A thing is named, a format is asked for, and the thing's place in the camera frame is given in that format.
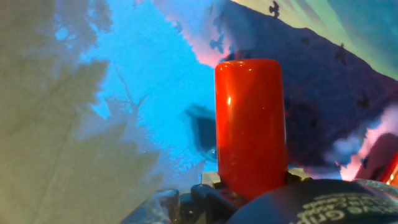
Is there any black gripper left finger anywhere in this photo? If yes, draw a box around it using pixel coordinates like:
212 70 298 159
190 170 249 220

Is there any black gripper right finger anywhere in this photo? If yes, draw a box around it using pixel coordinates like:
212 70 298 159
285 167 312 184

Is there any red telephone handset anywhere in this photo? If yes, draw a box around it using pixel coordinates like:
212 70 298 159
214 58 289 202

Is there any red telephone base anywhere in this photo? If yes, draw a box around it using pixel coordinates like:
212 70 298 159
354 133 398 188

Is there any blue black landscape cloth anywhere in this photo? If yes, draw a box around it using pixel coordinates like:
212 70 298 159
0 0 398 224

